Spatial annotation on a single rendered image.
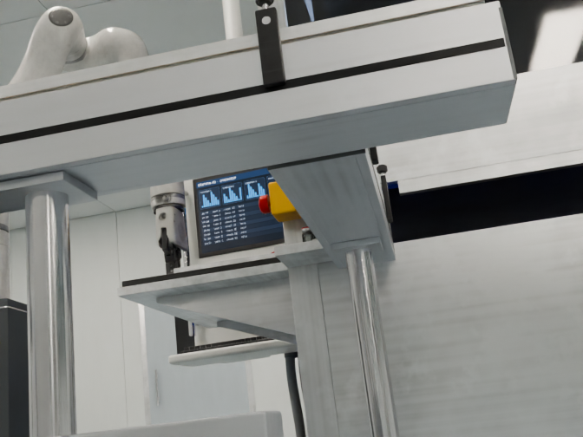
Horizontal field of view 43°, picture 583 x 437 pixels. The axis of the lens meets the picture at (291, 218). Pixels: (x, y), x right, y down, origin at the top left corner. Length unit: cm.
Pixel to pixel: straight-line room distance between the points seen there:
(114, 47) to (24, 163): 112
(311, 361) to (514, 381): 41
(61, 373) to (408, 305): 87
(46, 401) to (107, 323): 703
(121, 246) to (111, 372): 130
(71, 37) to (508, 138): 107
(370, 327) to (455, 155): 48
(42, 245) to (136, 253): 700
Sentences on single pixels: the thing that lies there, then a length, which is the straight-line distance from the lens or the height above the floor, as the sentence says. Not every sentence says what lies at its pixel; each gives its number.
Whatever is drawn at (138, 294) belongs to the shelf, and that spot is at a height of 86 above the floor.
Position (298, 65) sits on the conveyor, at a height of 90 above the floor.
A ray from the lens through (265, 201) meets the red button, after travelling 156.
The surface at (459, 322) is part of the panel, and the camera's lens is 155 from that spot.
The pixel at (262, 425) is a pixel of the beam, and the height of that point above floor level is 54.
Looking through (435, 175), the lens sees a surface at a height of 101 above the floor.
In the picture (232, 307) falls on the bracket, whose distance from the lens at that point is 172.
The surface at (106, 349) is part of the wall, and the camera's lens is 785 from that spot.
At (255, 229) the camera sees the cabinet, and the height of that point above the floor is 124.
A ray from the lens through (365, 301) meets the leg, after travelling 134.
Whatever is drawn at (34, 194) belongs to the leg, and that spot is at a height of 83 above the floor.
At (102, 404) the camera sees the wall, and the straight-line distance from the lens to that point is 783.
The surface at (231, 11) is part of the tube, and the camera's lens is 314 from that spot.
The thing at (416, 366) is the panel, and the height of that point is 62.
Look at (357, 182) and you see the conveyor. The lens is 102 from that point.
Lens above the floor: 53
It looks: 16 degrees up
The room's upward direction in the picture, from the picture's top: 7 degrees counter-clockwise
